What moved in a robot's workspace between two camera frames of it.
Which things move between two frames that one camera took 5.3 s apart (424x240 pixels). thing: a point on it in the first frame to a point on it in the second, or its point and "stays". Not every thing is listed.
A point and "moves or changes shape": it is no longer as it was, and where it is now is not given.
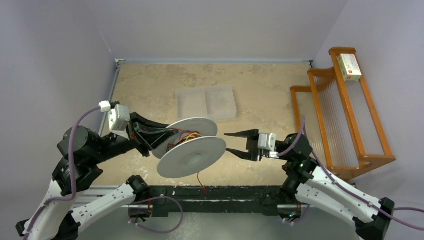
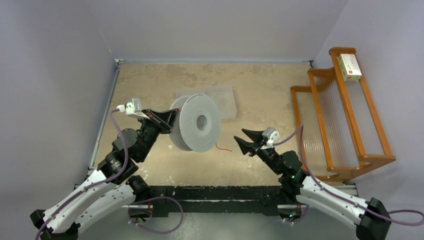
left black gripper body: x=138 y=140 to x=162 y=127
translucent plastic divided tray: x=211 y=102 stays
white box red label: x=350 y=67 stays
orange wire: x=203 y=187 moves or changes shape
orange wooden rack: x=335 y=115 stays
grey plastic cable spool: x=194 y=148 to x=198 y=125
